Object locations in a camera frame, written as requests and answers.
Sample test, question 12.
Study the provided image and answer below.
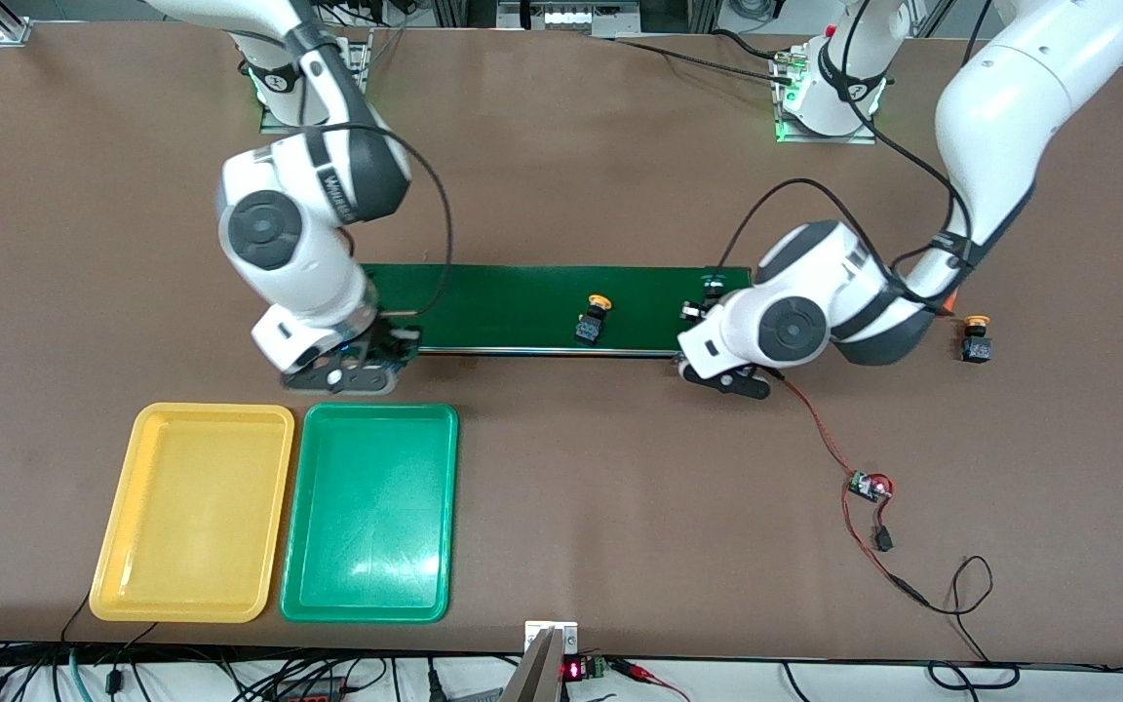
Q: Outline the red test lead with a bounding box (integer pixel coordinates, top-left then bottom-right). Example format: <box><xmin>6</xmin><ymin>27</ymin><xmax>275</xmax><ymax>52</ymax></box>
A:
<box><xmin>610</xmin><ymin>658</ymin><xmax>691</xmax><ymax>702</ymax></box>

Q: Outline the green plastic tray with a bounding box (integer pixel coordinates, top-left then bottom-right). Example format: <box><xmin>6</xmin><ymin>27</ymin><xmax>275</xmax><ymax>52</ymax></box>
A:
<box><xmin>279</xmin><ymin>402</ymin><xmax>460</xmax><ymax>624</ymax></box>

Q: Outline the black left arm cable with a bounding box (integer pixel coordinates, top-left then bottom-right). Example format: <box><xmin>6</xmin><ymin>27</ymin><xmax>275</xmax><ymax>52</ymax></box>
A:
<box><xmin>716</xmin><ymin>0</ymin><xmax>996</xmax><ymax>284</ymax></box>

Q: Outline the red and black wire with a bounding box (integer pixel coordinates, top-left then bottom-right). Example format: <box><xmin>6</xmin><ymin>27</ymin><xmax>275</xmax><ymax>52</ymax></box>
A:
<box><xmin>766</xmin><ymin>366</ymin><xmax>931</xmax><ymax>607</ymax></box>

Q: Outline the white power strip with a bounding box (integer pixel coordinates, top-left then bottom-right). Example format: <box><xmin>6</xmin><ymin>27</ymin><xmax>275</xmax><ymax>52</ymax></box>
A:
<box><xmin>498</xmin><ymin>0</ymin><xmax>640</xmax><ymax>32</ymax></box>

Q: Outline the yellow push button switch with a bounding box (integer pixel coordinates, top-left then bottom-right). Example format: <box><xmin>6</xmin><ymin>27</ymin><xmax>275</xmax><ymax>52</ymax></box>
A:
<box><xmin>960</xmin><ymin>314</ymin><xmax>994</xmax><ymax>365</ymax></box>
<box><xmin>576</xmin><ymin>294</ymin><xmax>614</xmax><ymax>348</ymax></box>

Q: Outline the orange black power strip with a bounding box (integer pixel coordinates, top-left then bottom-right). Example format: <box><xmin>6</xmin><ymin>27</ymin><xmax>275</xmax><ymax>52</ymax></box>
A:
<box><xmin>274</xmin><ymin>676</ymin><xmax>348</xmax><ymax>702</ymax></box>

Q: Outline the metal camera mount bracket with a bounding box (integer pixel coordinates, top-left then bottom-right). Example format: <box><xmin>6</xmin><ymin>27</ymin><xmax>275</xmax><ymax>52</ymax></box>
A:
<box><xmin>501</xmin><ymin>620</ymin><xmax>580</xmax><ymax>702</ymax></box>

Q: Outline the yellow plastic tray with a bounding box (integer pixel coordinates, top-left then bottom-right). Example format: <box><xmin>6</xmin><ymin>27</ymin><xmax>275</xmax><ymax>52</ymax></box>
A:
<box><xmin>89</xmin><ymin>402</ymin><xmax>296</xmax><ymax>624</ymax></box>

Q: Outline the looped black cable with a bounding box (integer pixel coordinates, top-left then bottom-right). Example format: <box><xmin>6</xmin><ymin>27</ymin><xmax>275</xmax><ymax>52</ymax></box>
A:
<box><xmin>924</xmin><ymin>556</ymin><xmax>1023</xmax><ymax>689</ymax></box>

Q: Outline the green conveyor belt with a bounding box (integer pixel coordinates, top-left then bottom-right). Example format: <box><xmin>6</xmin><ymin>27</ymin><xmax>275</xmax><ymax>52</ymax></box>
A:
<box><xmin>359</xmin><ymin>263</ymin><xmax>755</xmax><ymax>360</ymax></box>

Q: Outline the black cable across table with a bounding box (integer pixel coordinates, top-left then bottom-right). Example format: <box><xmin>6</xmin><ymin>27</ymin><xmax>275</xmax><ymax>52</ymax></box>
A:
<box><xmin>610</xmin><ymin>37</ymin><xmax>798</xmax><ymax>87</ymax></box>

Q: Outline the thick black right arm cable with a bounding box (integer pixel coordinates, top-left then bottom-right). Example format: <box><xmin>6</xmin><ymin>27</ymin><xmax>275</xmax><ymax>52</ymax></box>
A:
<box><xmin>303</xmin><ymin>122</ymin><xmax>454</xmax><ymax>319</ymax></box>

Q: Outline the small green circuit board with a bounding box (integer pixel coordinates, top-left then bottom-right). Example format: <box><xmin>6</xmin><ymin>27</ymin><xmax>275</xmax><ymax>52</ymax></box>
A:
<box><xmin>848</xmin><ymin>470</ymin><xmax>896</xmax><ymax>504</ymax></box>

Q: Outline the black cable with inline plug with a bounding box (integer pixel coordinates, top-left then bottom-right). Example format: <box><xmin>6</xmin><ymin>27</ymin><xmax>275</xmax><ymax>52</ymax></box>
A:
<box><xmin>105</xmin><ymin>624</ymin><xmax>161</xmax><ymax>695</ymax></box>

